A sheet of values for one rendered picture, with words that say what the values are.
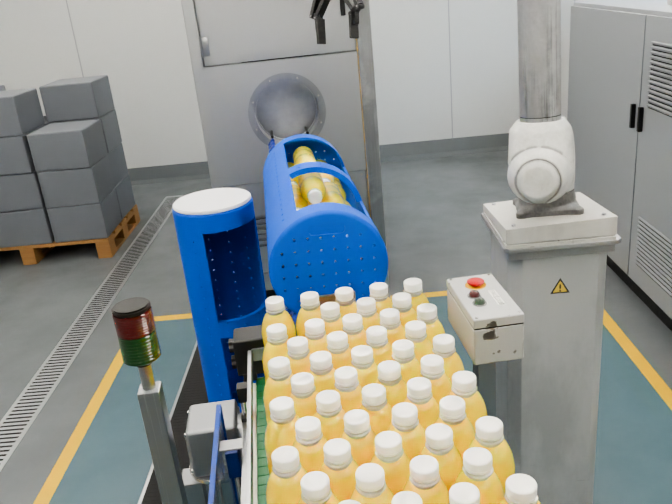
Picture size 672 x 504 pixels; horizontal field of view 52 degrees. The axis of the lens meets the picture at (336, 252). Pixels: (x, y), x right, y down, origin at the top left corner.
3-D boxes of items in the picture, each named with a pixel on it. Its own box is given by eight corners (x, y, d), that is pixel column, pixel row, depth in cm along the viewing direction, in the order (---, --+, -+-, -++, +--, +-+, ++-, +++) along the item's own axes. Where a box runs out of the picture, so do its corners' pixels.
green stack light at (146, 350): (163, 345, 120) (158, 320, 119) (158, 364, 115) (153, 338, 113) (126, 350, 120) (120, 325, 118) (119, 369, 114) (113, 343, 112)
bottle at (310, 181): (313, 193, 212) (319, 212, 194) (293, 182, 210) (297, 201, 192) (325, 173, 210) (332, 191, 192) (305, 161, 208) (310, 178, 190)
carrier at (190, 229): (197, 425, 270) (262, 436, 260) (155, 214, 238) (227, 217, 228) (233, 385, 295) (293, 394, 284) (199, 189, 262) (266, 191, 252)
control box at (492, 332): (491, 313, 154) (491, 271, 150) (524, 359, 135) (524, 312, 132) (447, 319, 153) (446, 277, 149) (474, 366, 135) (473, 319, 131)
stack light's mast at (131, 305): (169, 375, 123) (152, 294, 117) (165, 394, 117) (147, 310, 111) (133, 380, 122) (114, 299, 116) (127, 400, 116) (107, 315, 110)
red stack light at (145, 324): (158, 319, 119) (153, 299, 117) (153, 337, 113) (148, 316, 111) (120, 324, 118) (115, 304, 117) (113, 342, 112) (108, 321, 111)
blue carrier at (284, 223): (345, 208, 250) (341, 130, 240) (390, 316, 169) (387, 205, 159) (267, 215, 248) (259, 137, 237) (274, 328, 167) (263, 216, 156)
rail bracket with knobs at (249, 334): (276, 361, 163) (271, 322, 159) (277, 377, 157) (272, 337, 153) (235, 367, 162) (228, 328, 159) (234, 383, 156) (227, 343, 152)
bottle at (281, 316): (307, 388, 151) (297, 308, 144) (276, 398, 148) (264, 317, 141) (295, 373, 157) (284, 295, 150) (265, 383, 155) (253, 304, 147)
